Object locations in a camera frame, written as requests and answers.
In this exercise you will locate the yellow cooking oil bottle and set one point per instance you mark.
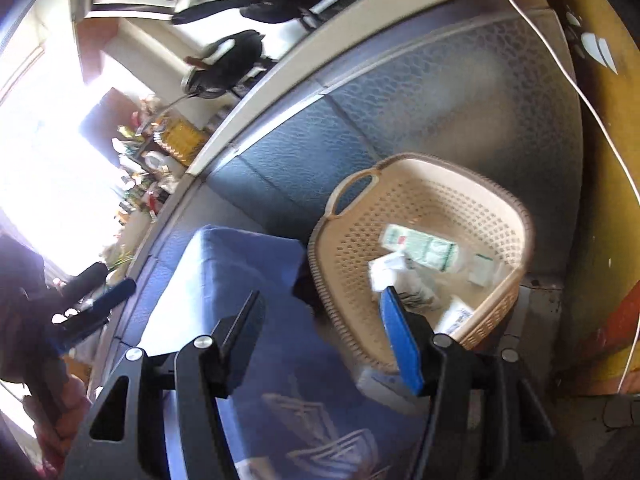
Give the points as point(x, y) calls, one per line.
point(180, 139)

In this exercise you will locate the left hand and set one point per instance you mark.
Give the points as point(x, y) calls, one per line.
point(56, 438)

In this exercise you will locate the black wok with handle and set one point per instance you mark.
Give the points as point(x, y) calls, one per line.
point(217, 70)

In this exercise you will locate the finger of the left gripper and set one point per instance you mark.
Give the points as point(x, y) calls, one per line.
point(81, 285)
point(82, 325)

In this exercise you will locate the crumpled white paper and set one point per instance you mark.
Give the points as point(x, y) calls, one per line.
point(413, 283)

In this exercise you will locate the green white carton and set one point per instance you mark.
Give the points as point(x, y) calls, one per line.
point(423, 248)

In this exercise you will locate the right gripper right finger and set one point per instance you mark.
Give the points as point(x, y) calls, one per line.
point(486, 418)

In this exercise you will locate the beige plastic basket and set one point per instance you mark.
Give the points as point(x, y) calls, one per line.
point(470, 239)

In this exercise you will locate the blue printed tablecloth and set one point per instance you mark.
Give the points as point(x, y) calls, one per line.
point(297, 413)

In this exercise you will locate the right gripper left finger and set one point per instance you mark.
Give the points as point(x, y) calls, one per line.
point(124, 434)

